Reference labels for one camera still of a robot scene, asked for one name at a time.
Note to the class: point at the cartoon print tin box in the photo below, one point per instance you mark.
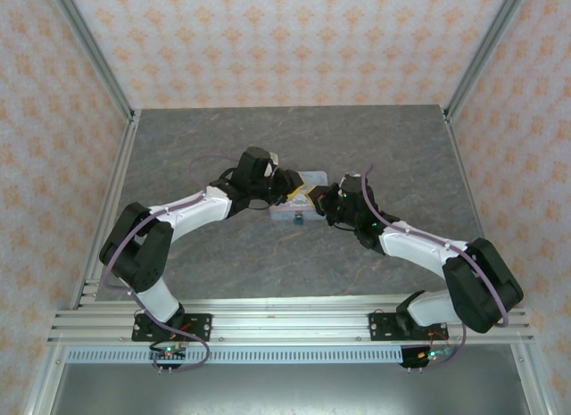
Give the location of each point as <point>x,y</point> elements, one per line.
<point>285,212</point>

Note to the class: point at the small circuit board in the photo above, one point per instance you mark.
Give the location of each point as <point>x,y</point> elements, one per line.
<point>428,356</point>
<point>168,353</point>

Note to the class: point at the aluminium side rail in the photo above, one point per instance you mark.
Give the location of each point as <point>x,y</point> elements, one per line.
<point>470,187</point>
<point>107,201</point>

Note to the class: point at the aluminium frame post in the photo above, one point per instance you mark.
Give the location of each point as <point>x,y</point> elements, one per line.
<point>484,49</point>
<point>91,49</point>

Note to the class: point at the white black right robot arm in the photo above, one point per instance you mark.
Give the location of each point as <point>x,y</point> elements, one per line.
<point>415,245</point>

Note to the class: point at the grey metal sheet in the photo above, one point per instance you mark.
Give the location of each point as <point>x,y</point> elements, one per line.
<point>285,390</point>

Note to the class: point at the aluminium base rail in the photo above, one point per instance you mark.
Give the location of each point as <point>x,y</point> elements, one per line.
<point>290,321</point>

